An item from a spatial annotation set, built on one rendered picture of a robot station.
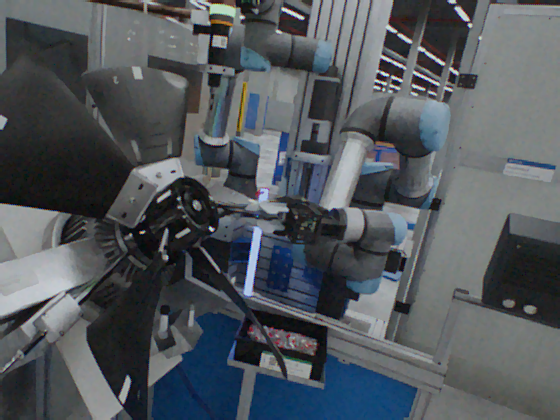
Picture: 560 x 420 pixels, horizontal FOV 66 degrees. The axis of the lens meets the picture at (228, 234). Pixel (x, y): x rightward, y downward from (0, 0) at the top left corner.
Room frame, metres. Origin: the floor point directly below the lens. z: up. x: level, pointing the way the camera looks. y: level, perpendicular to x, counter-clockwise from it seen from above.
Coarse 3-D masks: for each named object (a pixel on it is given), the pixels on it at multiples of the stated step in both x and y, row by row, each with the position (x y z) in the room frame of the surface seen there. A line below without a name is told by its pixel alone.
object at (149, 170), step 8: (160, 160) 0.83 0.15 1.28; (168, 160) 0.84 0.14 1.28; (176, 160) 0.84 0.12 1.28; (136, 168) 0.82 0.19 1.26; (144, 168) 0.82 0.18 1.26; (152, 168) 0.82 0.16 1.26; (160, 168) 0.82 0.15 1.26; (168, 168) 0.83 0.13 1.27; (176, 168) 0.83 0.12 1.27; (144, 176) 0.81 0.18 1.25; (152, 176) 0.81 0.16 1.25; (168, 176) 0.82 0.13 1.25; (176, 176) 0.82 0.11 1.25; (160, 184) 0.80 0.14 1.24
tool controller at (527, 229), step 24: (528, 216) 0.94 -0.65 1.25; (504, 240) 0.89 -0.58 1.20; (528, 240) 0.85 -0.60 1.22; (552, 240) 0.84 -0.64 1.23; (504, 264) 0.88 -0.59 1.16; (528, 264) 0.85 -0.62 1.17; (552, 264) 0.84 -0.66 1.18; (504, 288) 0.88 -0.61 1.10; (528, 288) 0.86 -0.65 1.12; (552, 288) 0.84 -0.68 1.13; (528, 312) 0.85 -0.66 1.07; (552, 312) 0.85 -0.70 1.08
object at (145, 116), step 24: (96, 72) 0.91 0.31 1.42; (120, 72) 0.93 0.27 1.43; (144, 72) 0.96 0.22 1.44; (168, 72) 0.99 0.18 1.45; (96, 96) 0.88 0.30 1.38; (120, 96) 0.90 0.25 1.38; (144, 96) 0.91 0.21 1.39; (168, 96) 0.93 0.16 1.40; (120, 120) 0.87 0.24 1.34; (144, 120) 0.87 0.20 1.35; (168, 120) 0.89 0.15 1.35; (120, 144) 0.84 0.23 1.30; (144, 144) 0.84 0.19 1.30; (168, 144) 0.85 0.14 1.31
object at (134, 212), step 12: (132, 180) 0.71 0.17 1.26; (144, 180) 0.72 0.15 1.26; (120, 192) 0.70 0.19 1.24; (132, 192) 0.71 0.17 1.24; (144, 192) 0.72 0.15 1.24; (120, 204) 0.70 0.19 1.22; (144, 204) 0.73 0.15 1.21; (108, 216) 0.69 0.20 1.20; (120, 216) 0.70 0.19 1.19; (132, 216) 0.71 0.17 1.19
